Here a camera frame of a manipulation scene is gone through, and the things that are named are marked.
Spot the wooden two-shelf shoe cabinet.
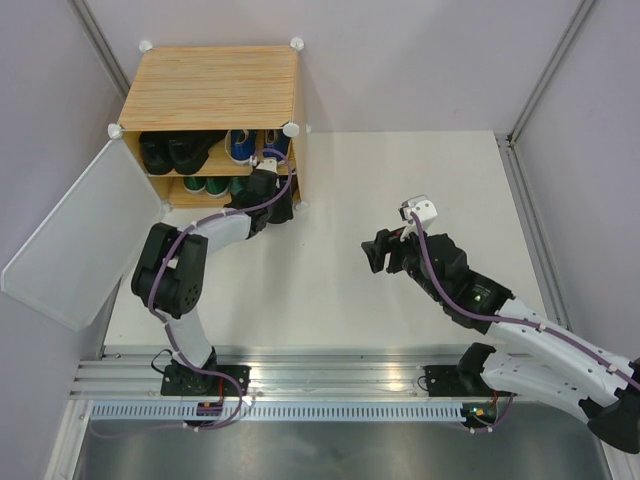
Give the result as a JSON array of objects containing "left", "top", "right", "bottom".
[{"left": 109, "top": 38, "right": 308, "bottom": 203}]

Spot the right aluminium frame post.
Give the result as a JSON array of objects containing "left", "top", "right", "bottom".
[{"left": 505, "top": 0, "right": 600, "bottom": 149}]

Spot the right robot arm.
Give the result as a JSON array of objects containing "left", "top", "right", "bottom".
[{"left": 361, "top": 230, "right": 639, "bottom": 454}]

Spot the purple cable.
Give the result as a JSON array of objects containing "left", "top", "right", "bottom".
[
  {"left": 89, "top": 148, "right": 297, "bottom": 440},
  {"left": 409, "top": 212, "right": 640, "bottom": 436}
]

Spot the green loafer front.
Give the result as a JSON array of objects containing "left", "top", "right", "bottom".
[{"left": 290, "top": 173, "right": 299, "bottom": 197}]

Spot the green sneaker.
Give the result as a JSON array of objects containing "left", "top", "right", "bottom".
[
  {"left": 205, "top": 176, "right": 230, "bottom": 198},
  {"left": 183, "top": 176, "right": 207, "bottom": 194}
]

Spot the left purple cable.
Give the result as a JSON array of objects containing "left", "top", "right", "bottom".
[{"left": 89, "top": 148, "right": 297, "bottom": 440}]

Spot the white slotted cable duct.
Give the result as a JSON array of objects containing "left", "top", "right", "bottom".
[{"left": 91, "top": 401, "right": 466, "bottom": 422}]

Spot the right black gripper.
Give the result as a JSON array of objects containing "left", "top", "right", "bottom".
[{"left": 361, "top": 219, "right": 445, "bottom": 302}]

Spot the white translucent cabinet door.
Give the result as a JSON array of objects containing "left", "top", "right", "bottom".
[{"left": 1, "top": 140, "right": 162, "bottom": 331}]

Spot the aluminium mounting rail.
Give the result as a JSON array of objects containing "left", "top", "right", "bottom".
[{"left": 70, "top": 345, "right": 466, "bottom": 401}]

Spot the aluminium frame post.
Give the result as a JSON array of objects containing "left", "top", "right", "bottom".
[
  {"left": 505, "top": 0, "right": 600, "bottom": 149},
  {"left": 67, "top": 0, "right": 130, "bottom": 99}
]

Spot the blue sneaker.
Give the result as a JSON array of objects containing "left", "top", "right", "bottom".
[
  {"left": 225, "top": 129, "right": 257, "bottom": 166},
  {"left": 263, "top": 129, "right": 290, "bottom": 164}
]

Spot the left aluminium frame post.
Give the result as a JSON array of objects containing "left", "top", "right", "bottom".
[{"left": 67, "top": 0, "right": 130, "bottom": 99}]

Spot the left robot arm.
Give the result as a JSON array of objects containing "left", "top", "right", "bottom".
[{"left": 131, "top": 168, "right": 298, "bottom": 397}]

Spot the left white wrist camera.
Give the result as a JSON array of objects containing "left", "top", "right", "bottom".
[{"left": 249, "top": 155, "right": 278, "bottom": 174}]

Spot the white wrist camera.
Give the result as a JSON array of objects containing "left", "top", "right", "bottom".
[
  {"left": 399, "top": 195, "right": 438, "bottom": 240},
  {"left": 249, "top": 155, "right": 278, "bottom": 174}
]

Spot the green loafer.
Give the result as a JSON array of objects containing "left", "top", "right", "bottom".
[
  {"left": 229, "top": 176, "right": 249, "bottom": 198},
  {"left": 290, "top": 173, "right": 299, "bottom": 197}
]

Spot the black patent shoe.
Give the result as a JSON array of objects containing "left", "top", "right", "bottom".
[
  {"left": 139, "top": 132, "right": 173, "bottom": 175},
  {"left": 168, "top": 130, "right": 226, "bottom": 176}
]

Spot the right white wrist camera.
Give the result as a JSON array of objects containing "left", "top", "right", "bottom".
[{"left": 399, "top": 195, "right": 438, "bottom": 240}]

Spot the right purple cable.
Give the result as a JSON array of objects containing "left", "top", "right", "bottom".
[{"left": 409, "top": 212, "right": 640, "bottom": 436}]

